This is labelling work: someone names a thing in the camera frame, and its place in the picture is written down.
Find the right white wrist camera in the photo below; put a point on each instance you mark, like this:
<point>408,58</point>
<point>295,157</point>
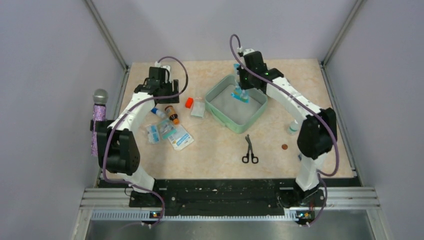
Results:
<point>241,51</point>

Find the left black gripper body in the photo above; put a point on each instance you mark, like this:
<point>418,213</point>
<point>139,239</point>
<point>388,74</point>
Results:
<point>167,86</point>

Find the brown bottle orange cap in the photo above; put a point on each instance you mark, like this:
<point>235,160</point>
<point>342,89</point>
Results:
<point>172,114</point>

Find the white gauze packet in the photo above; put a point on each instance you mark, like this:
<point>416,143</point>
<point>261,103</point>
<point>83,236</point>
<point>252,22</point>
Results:
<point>198,109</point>

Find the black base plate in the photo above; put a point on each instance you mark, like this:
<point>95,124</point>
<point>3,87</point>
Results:
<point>227,197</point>

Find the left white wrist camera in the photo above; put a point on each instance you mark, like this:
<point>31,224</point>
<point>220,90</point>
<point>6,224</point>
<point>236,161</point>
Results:
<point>160,65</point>

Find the blue cotton swab packet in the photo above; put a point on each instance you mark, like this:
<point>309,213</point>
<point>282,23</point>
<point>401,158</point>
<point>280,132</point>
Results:
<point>240,94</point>

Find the white bottle green label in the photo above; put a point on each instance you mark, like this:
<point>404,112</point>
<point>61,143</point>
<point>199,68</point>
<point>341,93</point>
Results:
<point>293,127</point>

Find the blue small clear packet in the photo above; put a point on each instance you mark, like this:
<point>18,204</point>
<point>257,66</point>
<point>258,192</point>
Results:
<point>153,134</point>

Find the mint green medicine case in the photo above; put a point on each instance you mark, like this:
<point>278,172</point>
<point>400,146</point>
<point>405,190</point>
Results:
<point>236,115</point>

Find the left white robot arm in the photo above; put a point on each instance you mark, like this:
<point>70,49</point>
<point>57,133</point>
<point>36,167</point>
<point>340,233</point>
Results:
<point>117,149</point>

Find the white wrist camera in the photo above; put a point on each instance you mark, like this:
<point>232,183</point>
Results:
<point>160,65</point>
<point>241,51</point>

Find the orange red small box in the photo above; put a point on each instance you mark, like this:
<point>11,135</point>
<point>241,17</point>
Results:
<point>189,102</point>

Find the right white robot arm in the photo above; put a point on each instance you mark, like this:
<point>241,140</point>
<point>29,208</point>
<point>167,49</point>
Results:
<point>317,126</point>

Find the blue white bagged packet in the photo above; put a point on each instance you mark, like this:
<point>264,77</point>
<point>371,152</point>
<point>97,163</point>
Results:
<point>180,139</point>

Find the black scissors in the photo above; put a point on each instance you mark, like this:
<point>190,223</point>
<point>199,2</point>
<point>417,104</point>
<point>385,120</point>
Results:
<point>250,156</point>

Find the small blue capped bottle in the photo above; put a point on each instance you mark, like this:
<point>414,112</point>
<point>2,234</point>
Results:
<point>159,113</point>

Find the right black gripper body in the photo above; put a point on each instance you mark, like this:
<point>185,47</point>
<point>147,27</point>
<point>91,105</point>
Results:
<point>245,79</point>

